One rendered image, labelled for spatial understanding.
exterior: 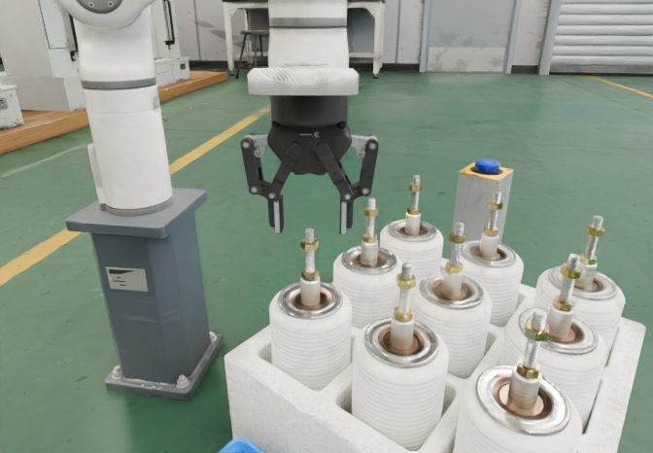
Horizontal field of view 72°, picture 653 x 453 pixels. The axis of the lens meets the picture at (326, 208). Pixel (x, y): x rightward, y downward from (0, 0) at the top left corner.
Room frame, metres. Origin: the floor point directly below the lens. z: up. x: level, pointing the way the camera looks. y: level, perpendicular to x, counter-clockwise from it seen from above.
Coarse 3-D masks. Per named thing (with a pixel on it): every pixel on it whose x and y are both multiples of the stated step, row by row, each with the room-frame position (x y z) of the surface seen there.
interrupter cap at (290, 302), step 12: (288, 288) 0.46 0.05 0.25; (300, 288) 0.46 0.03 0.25; (324, 288) 0.46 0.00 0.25; (336, 288) 0.46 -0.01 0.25; (288, 300) 0.43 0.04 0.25; (300, 300) 0.44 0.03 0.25; (324, 300) 0.44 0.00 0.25; (336, 300) 0.43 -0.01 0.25; (288, 312) 0.41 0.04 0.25; (300, 312) 0.41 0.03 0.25; (312, 312) 0.41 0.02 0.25; (324, 312) 0.41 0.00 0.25
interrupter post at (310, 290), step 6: (300, 282) 0.44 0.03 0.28; (306, 282) 0.43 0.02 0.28; (312, 282) 0.43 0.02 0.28; (318, 282) 0.43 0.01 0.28; (306, 288) 0.43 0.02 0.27; (312, 288) 0.43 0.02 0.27; (318, 288) 0.43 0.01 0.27; (306, 294) 0.43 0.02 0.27; (312, 294) 0.43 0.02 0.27; (318, 294) 0.43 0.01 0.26; (306, 300) 0.43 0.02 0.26; (312, 300) 0.43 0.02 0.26; (318, 300) 0.43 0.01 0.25
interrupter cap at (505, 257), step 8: (472, 240) 0.58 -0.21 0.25; (480, 240) 0.58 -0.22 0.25; (464, 248) 0.56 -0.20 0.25; (472, 248) 0.56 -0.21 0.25; (504, 248) 0.56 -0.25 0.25; (464, 256) 0.54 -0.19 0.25; (472, 256) 0.54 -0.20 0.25; (480, 256) 0.54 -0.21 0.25; (496, 256) 0.54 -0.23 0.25; (504, 256) 0.54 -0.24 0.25; (512, 256) 0.54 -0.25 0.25; (480, 264) 0.52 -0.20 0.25; (488, 264) 0.51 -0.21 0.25; (496, 264) 0.51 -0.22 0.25; (504, 264) 0.51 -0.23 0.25; (512, 264) 0.52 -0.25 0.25
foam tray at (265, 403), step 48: (528, 288) 0.57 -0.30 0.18; (624, 336) 0.46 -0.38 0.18; (240, 384) 0.41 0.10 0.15; (288, 384) 0.38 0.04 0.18; (336, 384) 0.38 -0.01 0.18; (624, 384) 0.38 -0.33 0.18; (240, 432) 0.42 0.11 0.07; (288, 432) 0.36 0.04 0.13; (336, 432) 0.32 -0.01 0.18; (432, 432) 0.32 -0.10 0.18
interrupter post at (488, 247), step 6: (486, 234) 0.55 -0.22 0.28; (486, 240) 0.54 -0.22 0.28; (492, 240) 0.54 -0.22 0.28; (480, 246) 0.55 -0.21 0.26; (486, 246) 0.54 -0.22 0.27; (492, 246) 0.54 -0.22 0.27; (480, 252) 0.55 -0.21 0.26; (486, 252) 0.54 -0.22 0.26; (492, 252) 0.54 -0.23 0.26; (492, 258) 0.54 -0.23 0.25
